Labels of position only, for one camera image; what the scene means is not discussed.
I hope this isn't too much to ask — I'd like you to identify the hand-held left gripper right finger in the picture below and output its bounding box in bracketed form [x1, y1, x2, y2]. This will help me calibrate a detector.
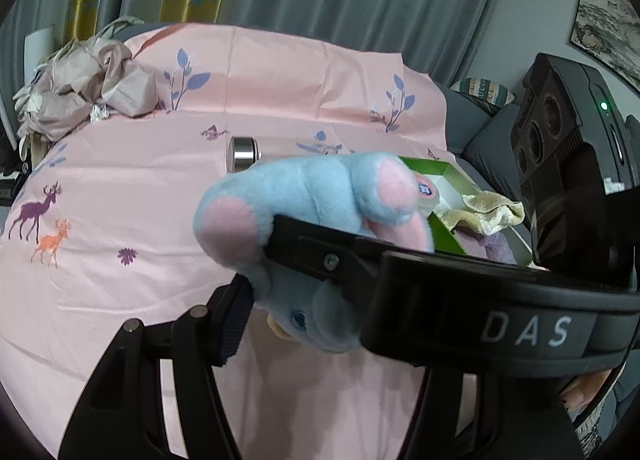
[400, 365, 577, 460]

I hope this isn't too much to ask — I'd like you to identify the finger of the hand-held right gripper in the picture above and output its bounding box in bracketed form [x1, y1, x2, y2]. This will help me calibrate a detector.
[264, 213, 387, 302]

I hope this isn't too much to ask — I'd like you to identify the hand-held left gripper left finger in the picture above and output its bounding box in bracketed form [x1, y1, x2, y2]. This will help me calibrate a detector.
[57, 274, 256, 460]

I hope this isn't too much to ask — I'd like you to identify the blue plush toy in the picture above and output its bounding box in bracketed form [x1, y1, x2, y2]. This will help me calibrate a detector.
[194, 151, 436, 354]

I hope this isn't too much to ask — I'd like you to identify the green box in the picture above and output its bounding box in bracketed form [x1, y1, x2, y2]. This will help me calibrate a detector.
[397, 155, 540, 269]

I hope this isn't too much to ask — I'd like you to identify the yellow towel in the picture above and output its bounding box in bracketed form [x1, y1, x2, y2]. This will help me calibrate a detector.
[434, 191, 527, 237]

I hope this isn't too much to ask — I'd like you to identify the person's right hand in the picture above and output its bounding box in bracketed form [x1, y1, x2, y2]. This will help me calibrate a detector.
[559, 374, 608, 423]

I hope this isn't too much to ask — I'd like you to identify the round pink label tin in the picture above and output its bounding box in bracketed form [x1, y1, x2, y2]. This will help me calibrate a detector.
[411, 171, 442, 213]

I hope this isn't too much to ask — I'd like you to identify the metal cylinder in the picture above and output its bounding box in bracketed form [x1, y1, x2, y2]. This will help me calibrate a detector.
[227, 136, 262, 173]

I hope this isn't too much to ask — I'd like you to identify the pink printed bedsheet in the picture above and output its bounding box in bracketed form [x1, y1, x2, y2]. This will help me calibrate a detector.
[0, 22, 501, 460]

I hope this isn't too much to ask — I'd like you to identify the grey sofa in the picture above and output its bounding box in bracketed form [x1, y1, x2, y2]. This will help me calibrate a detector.
[440, 82, 533, 203]

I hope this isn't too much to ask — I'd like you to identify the striped cushion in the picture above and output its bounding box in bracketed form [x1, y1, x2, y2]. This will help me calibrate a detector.
[449, 76, 517, 107]

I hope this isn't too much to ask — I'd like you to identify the crumpled beige cloth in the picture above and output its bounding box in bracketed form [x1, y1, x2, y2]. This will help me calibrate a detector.
[12, 15, 162, 143]

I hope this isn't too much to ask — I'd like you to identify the framed landscape painting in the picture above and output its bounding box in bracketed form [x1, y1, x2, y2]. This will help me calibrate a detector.
[566, 0, 640, 87]

